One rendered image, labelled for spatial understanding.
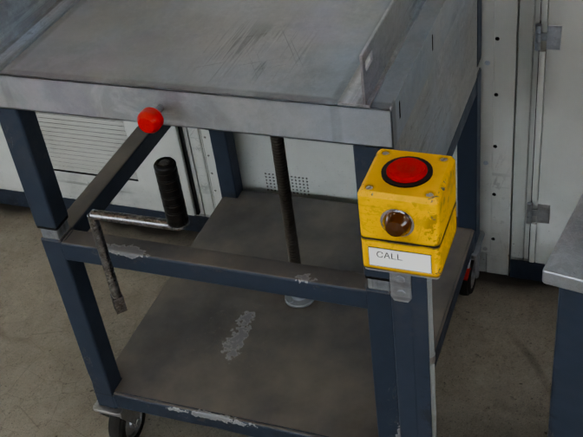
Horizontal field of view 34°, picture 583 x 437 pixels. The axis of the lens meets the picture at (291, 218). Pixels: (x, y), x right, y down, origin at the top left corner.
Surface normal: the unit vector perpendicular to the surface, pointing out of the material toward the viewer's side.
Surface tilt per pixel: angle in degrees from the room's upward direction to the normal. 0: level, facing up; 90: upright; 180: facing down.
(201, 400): 0
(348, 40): 0
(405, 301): 90
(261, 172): 90
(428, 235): 90
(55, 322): 0
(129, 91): 90
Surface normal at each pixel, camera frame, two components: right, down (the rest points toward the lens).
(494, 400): -0.11, -0.78
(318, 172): -0.34, 0.61
